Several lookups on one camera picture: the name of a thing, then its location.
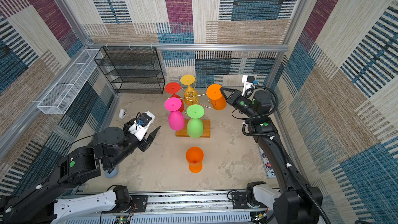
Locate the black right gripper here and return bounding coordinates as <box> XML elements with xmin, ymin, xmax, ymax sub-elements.
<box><xmin>219</xmin><ymin>86</ymin><xmax>257</xmax><ymax>119</ymax></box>

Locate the large orange wine glass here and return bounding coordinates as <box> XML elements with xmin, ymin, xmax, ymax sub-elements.
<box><xmin>206</xmin><ymin>84</ymin><xmax>227</xmax><ymax>111</ymax></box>

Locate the green wine glass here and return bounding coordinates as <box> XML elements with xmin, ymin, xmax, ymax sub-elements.
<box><xmin>187</xmin><ymin>104</ymin><xmax>205</xmax><ymax>138</ymax></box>

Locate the small orange wine glass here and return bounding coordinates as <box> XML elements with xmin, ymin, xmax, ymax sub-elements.
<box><xmin>186</xmin><ymin>147</ymin><xmax>204</xmax><ymax>173</ymax></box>

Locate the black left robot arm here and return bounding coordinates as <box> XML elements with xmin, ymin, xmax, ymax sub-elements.
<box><xmin>1</xmin><ymin>127</ymin><xmax>159</xmax><ymax>224</ymax></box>

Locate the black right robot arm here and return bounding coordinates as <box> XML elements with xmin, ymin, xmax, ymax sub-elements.
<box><xmin>220</xmin><ymin>86</ymin><xmax>330</xmax><ymax>224</ymax></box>

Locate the pink wine glass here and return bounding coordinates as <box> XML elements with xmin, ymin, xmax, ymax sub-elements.
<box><xmin>164</xmin><ymin>97</ymin><xmax>185</xmax><ymax>131</ymax></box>

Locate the yellow wine glass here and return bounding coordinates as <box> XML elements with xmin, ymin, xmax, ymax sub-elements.
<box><xmin>180</xmin><ymin>75</ymin><xmax>198</xmax><ymax>107</ymax></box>

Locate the red wine glass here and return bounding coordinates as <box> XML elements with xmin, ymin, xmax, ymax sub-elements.
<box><xmin>165</xmin><ymin>82</ymin><xmax>184</xmax><ymax>113</ymax></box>

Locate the black mesh shelf rack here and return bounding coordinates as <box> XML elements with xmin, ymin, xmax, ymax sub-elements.
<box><xmin>94</xmin><ymin>46</ymin><xmax>165</xmax><ymax>94</ymax></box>

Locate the small white object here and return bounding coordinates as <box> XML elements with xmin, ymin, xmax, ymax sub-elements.
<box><xmin>119</xmin><ymin>109</ymin><xmax>126</xmax><ymax>119</ymax></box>

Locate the printed booklet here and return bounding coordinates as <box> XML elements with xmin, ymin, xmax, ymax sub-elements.
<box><xmin>259</xmin><ymin>147</ymin><xmax>276</xmax><ymax>179</ymax></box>

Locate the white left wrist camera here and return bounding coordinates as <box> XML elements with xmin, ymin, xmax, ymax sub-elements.
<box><xmin>123</xmin><ymin>112</ymin><xmax>155</xmax><ymax>141</ymax></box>

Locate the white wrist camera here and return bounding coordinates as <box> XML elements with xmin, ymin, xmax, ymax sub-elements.
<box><xmin>123</xmin><ymin>112</ymin><xmax>155</xmax><ymax>141</ymax></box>
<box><xmin>241</xmin><ymin>75</ymin><xmax>258</xmax><ymax>97</ymax></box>

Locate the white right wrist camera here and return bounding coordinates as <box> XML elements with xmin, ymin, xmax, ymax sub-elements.
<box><xmin>241</xmin><ymin>75</ymin><xmax>258</xmax><ymax>97</ymax></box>

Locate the gold wire wine glass rack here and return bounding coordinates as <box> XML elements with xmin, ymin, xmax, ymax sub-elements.
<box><xmin>176</xmin><ymin>75</ymin><xmax>210</xmax><ymax>139</ymax></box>

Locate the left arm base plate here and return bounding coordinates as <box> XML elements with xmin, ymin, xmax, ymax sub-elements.
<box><xmin>106</xmin><ymin>195</ymin><xmax>148</xmax><ymax>214</ymax></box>

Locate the white wire basket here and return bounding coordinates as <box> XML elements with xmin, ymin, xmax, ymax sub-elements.
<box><xmin>37</xmin><ymin>49</ymin><xmax>99</xmax><ymax>115</ymax></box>

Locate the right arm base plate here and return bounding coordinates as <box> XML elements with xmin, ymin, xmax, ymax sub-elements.
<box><xmin>230</xmin><ymin>191</ymin><xmax>260</xmax><ymax>209</ymax></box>

